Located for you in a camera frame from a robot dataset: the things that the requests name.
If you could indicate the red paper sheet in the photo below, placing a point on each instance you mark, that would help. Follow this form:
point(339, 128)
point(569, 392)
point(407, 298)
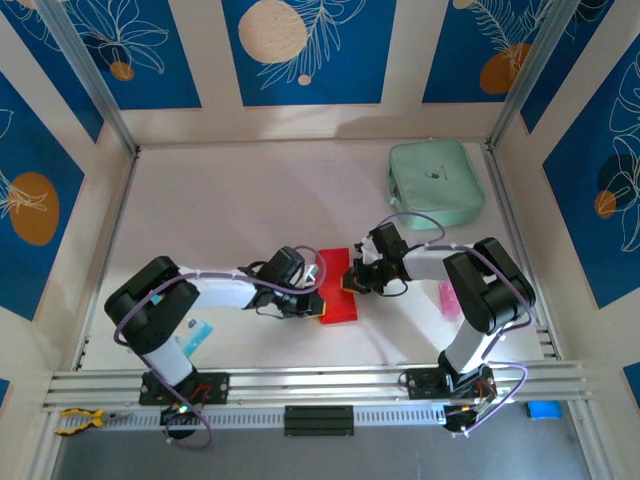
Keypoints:
point(336, 260)

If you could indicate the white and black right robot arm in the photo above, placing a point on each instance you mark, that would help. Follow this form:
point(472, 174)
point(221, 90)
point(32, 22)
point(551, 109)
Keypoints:
point(490, 295)

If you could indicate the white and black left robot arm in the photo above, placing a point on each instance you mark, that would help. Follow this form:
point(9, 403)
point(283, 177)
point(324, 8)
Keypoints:
point(150, 305)

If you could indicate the mint green zip pouch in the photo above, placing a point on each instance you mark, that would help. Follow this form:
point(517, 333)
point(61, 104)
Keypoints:
point(435, 180)

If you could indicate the black ribbed block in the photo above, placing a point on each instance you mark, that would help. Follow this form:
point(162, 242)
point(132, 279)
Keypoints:
point(319, 421)

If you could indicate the blue wet wipes packet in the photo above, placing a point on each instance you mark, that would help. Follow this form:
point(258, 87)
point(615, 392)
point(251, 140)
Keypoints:
point(200, 335)

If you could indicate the black controller board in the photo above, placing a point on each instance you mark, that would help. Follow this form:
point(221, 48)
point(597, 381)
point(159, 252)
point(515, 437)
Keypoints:
point(180, 414)
point(462, 417)

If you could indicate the blue block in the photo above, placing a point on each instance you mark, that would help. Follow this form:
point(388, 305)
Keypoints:
point(544, 411)

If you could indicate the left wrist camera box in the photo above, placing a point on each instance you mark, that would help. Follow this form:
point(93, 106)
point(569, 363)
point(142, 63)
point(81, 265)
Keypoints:
point(312, 274)

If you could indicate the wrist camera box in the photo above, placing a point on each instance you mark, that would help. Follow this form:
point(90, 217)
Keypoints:
point(367, 250)
point(312, 274)

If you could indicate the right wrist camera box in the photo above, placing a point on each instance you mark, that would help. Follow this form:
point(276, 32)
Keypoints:
point(367, 250)

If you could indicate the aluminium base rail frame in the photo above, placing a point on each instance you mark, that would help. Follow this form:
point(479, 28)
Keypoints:
point(310, 382)

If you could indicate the aluminium side rail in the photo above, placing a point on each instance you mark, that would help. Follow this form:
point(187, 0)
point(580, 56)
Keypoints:
point(505, 200)
point(115, 225)

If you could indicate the aluminium corner post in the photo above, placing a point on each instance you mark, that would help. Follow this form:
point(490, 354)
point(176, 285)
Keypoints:
point(532, 75)
point(90, 75)

